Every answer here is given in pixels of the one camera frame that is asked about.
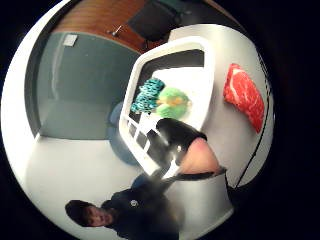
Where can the white plastic basket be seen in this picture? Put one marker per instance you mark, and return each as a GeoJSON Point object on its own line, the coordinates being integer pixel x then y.
{"type": "Point", "coordinates": [203, 100]}

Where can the green plush toy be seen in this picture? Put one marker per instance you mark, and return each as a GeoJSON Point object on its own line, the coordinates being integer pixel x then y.
{"type": "Point", "coordinates": [171, 101]}

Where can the teal knitted toy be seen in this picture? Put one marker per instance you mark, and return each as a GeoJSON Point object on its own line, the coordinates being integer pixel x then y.
{"type": "Point", "coordinates": [148, 95]}

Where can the red meat slab toy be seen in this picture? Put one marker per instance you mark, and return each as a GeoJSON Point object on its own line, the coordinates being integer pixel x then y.
{"type": "Point", "coordinates": [245, 95]}

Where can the the person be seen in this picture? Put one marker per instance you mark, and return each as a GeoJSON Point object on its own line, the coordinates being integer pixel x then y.
{"type": "Point", "coordinates": [146, 210]}

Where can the black monitor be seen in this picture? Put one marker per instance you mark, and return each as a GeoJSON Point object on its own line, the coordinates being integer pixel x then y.
{"type": "Point", "coordinates": [155, 18]}

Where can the brown wooden door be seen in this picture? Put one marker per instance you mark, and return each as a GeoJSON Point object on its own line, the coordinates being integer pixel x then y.
{"type": "Point", "coordinates": [110, 20]}

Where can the white wall plate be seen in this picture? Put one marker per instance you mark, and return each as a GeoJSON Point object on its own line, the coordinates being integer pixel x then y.
{"type": "Point", "coordinates": [70, 40]}

